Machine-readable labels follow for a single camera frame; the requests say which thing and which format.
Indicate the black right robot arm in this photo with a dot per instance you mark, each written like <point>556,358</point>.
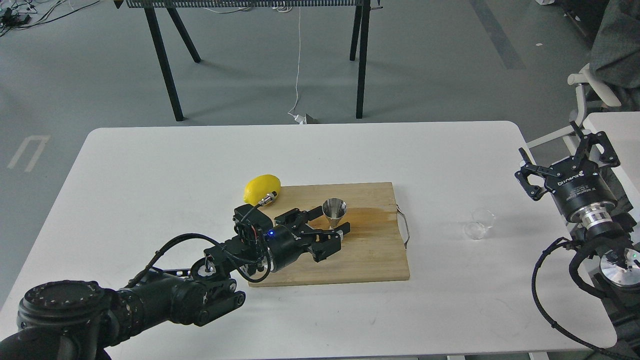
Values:
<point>605,263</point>

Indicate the white side table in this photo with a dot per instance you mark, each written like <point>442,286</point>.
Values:
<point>623,131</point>

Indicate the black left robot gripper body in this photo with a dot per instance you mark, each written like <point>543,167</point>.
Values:
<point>285,245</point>

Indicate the steel double jigger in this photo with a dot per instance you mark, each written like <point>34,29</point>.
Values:
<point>334,209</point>

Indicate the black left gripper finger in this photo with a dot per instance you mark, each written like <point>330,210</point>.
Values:
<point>295,218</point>
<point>322,243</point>

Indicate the bamboo cutting board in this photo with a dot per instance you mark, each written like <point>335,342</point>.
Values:
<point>373,250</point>

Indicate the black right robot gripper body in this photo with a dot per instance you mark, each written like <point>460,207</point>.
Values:
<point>577,187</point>

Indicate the yellow lemon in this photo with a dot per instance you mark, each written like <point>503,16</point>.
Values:
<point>263,189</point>

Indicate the white office chair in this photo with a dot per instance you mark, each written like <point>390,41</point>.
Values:
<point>591,92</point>

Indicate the person in grey clothes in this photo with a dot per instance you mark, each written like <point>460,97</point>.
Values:
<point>615,54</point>

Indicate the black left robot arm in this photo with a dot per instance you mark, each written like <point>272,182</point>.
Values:
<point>188,281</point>

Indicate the clear small measuring cup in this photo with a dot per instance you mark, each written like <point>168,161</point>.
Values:
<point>482,220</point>

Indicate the black metal frame table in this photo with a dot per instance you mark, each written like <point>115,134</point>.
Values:
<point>209,30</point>

